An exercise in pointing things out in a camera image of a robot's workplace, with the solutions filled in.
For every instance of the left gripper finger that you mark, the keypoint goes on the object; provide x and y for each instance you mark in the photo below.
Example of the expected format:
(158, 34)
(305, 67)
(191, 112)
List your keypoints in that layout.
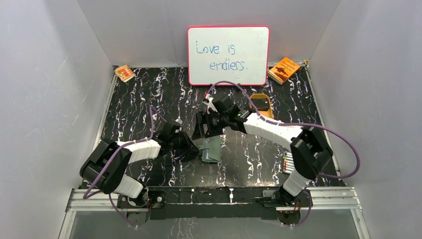
(187, 156)
(191, 149)

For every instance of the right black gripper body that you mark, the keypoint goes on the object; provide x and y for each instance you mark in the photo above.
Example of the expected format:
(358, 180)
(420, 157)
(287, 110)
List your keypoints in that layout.
(215, 118)

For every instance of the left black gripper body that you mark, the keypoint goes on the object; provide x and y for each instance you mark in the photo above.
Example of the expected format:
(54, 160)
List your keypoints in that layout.
(189, 147)

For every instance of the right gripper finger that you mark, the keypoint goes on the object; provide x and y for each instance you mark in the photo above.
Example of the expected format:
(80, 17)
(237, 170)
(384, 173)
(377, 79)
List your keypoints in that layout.
(199, 131)
(214, 130)

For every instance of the green card holder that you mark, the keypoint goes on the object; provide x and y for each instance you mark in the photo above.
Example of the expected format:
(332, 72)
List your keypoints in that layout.
(211, 149)

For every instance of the black cards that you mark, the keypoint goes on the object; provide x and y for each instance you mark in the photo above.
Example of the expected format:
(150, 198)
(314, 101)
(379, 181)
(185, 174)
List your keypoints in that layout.
(262, 104)

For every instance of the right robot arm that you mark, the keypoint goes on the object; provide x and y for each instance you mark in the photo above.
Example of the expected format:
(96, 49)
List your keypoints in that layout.
(307, 144)

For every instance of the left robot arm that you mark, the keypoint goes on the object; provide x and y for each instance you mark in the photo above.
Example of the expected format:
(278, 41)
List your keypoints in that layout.
(105, 167)

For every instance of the small orange card box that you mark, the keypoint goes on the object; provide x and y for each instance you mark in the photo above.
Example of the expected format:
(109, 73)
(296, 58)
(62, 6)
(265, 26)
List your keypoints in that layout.
(124, 73)

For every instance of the orange oval tray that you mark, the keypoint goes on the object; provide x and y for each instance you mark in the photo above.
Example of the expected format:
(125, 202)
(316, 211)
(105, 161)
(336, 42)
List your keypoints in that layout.
(269, 113)

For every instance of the black base bar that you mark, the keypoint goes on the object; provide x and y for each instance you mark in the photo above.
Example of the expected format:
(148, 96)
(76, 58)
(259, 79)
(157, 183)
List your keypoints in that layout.
(218, 202)

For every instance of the pink framed whiteboard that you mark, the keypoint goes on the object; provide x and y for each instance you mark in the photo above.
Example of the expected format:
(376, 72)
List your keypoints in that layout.
(237, 54)

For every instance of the orange book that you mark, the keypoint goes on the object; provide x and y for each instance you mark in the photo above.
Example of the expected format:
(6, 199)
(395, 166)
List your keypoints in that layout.
(283, 70)

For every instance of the pack of coloured markers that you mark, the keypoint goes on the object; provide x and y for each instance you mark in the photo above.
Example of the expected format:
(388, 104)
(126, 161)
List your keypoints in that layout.
(288, 163)

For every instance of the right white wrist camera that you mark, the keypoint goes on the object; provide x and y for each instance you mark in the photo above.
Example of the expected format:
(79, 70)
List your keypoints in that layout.
(208, 101)

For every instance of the aluminium frame rail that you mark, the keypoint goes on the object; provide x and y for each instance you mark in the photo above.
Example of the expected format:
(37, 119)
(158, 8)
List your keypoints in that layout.
(323, 198)

